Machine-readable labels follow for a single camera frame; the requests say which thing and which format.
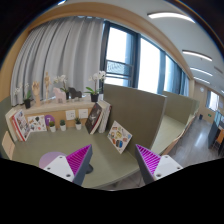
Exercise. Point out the round purple mouse pad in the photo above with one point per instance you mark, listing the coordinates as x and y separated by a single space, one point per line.
51 160

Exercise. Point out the left white orchid plant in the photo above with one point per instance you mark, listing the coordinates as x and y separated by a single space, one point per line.
26 93

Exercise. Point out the white orchid in black pot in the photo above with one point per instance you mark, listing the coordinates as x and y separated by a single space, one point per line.
95 91

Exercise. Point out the wooden hand model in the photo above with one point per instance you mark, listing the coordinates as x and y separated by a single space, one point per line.
36 92

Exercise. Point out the red white books left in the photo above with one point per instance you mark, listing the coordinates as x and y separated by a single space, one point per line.
17 125

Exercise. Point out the small potted plant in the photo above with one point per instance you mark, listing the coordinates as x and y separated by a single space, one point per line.
78 123
52 126
62 125

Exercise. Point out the middle white orchid plant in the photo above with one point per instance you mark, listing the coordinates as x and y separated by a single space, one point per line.
63 80

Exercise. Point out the small potted plant middle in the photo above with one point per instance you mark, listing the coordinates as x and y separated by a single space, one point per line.
62 125

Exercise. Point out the dark animal figurine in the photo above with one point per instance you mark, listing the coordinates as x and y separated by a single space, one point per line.
74 93

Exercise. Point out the grey curtain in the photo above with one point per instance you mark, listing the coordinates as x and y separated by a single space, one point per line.
69 46

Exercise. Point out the small potted plant right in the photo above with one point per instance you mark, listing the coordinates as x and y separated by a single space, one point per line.
78 123

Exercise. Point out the wooden mannequin figure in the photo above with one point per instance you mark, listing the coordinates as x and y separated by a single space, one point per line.
47 83

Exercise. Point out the wooden shelf unit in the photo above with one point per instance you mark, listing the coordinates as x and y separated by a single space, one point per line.
67 111

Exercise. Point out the pink animal figurine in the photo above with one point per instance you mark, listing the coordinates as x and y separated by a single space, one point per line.
60 96

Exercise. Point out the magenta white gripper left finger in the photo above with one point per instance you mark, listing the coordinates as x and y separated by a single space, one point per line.
73 167

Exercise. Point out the white leaning books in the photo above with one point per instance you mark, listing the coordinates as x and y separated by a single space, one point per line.
106 112

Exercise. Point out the white orchid plant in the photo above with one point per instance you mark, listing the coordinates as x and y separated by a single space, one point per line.
26 93
63 80

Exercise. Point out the colourful illustrated book leaning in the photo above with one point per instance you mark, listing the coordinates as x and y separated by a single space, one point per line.
119 137

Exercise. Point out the green desk partition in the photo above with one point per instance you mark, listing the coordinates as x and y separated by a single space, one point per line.
139 112

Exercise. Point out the dark cover leaning book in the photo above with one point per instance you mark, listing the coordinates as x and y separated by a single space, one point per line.
93 120

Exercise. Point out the illustrated card on shelf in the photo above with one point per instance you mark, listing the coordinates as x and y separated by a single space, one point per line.
37 123

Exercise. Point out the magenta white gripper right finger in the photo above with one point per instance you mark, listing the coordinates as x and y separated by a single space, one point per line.
153 166

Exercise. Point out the small potted plant left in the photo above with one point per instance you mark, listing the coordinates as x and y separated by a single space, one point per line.
52 126

